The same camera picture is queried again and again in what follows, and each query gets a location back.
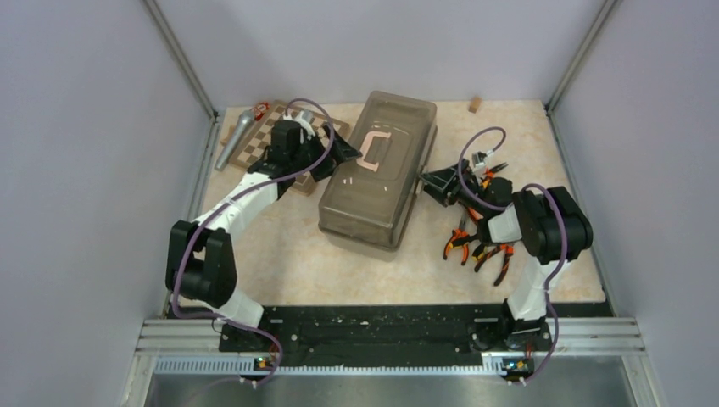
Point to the small orange needle-nose pliers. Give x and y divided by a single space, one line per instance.
458 239

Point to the translucent beige tool box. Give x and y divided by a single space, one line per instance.
368 201

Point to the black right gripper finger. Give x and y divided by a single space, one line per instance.
447 174
439 187

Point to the wooden chessboard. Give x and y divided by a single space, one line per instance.
257 138

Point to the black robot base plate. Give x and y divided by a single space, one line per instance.
373 336

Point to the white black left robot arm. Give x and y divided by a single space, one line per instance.
201 263

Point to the aluminium frame rail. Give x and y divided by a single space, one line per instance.
192 347

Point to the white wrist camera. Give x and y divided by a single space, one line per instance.
480 161
304 118

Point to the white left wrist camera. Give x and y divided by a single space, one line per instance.
304 118

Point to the orange long-nose pliers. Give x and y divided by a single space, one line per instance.
490 173

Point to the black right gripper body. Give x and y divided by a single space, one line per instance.
475 191

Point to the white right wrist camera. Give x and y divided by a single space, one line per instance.
480 161

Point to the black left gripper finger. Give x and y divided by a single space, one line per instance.
324 169
341 151

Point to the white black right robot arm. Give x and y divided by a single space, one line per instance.
547 222

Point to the small wooden block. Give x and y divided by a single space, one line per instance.
475 105

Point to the red small snack packet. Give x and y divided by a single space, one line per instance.
260 109

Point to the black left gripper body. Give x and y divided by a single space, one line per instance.
313 152

